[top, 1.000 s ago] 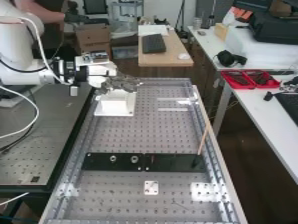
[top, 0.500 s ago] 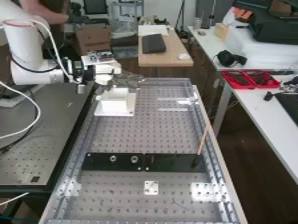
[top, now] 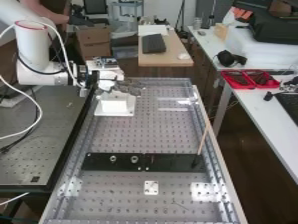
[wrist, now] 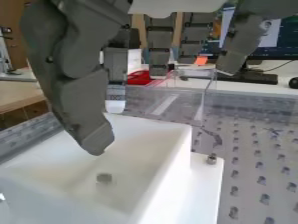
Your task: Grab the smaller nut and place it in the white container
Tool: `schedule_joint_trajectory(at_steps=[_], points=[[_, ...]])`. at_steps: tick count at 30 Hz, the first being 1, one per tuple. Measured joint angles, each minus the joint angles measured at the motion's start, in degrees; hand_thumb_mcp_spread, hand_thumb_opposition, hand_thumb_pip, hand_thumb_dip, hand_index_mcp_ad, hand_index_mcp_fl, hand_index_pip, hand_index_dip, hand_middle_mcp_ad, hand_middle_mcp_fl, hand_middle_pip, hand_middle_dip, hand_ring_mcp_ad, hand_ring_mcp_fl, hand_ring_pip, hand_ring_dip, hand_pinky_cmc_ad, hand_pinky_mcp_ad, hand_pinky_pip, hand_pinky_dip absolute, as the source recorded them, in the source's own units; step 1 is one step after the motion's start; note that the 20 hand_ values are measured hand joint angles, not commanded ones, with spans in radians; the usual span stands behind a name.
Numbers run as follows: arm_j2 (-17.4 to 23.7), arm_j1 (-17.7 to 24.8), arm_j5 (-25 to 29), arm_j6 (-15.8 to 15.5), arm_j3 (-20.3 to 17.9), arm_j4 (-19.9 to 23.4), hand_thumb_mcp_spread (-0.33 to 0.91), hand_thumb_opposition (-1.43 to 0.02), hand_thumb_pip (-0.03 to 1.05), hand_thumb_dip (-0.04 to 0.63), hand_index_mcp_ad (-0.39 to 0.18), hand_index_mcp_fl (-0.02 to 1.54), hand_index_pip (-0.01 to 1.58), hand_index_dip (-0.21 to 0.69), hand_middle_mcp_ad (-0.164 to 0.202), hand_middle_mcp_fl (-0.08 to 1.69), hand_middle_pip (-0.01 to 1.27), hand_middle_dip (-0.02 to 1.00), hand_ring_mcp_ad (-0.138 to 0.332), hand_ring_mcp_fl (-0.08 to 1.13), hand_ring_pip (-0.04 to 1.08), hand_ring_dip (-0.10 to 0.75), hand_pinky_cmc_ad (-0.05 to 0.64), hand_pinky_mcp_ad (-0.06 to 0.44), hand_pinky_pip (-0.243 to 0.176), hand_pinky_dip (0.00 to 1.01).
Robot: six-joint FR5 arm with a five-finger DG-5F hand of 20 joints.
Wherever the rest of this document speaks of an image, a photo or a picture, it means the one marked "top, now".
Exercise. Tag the round silver nut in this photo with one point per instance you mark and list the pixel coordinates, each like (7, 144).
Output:
(134, 159)

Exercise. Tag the black headphones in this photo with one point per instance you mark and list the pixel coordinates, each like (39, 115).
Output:
(231, 58)

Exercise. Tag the white mouse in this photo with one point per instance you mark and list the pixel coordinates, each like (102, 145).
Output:
(184, 56)

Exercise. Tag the thin stick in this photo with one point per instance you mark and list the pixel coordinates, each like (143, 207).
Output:
(204, 136)

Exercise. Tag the black plate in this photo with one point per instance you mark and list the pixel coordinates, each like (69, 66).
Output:
(174, 163)

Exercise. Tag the black case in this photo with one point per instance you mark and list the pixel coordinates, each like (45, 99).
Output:
(275, 23)

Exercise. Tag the small white square plate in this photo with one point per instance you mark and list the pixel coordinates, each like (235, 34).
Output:
(151, 187)

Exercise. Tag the white desk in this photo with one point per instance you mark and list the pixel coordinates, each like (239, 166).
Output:
(208, 43)
(267, 113)

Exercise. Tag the small wooden box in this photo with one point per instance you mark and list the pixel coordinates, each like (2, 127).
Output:
(222, 31)

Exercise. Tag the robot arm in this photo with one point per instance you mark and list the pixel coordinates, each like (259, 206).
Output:
(35, 43)

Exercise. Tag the cardboard box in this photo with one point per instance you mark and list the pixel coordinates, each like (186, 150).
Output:
(94, 41)

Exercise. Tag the person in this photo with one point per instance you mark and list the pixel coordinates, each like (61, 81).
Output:
(45, 11)

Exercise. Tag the clear box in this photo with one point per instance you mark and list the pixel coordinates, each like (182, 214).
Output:
(222, 186)

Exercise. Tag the hexagonal silver nut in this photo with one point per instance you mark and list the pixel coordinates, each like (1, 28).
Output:
(114, 158)

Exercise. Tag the white foam sheet stack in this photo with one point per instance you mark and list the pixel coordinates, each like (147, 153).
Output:
(267, 53)

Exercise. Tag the red tray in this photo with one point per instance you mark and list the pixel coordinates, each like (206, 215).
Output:
(237, 80)
(264, 78)

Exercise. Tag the wooden desk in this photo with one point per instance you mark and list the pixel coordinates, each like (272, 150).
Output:
(174, 43)

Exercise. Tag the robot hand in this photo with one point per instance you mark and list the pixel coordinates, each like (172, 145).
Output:
(108, 71)

